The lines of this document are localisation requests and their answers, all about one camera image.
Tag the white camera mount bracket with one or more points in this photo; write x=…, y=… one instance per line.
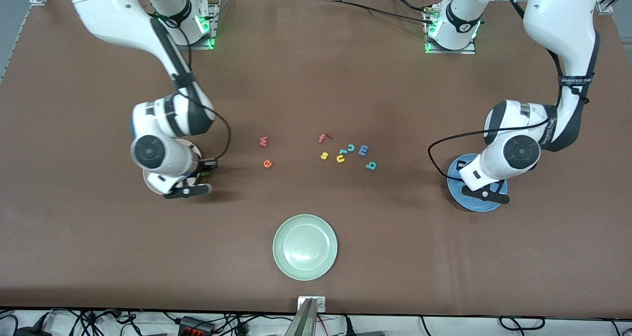
x=321, y=305

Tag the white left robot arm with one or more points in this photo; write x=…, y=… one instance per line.
x=558, y=20

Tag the blue foam letter E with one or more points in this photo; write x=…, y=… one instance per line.
x=363, y=151

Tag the blue plate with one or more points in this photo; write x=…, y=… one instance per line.
x=476, y=206

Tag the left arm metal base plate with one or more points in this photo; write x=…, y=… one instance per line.
x=471, y=51

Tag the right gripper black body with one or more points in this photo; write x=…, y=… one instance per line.
x=202, y=172

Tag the grey aluminium mount bar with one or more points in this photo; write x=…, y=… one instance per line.
x=302, y=323

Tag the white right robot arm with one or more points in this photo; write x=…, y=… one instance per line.
x=113, y=15

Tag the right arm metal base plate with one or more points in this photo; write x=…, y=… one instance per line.
x=212, y=37

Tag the pale green plate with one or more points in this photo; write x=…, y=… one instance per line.
x=305, y=247

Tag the teal foam letter q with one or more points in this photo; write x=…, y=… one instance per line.
x=371, y=166

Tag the red foam letter w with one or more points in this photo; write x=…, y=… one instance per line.
x=263, y=142

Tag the black orange connector box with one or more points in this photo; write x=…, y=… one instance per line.
x=195, y=326

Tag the beige brown plate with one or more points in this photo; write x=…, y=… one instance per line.
x=196, y=150

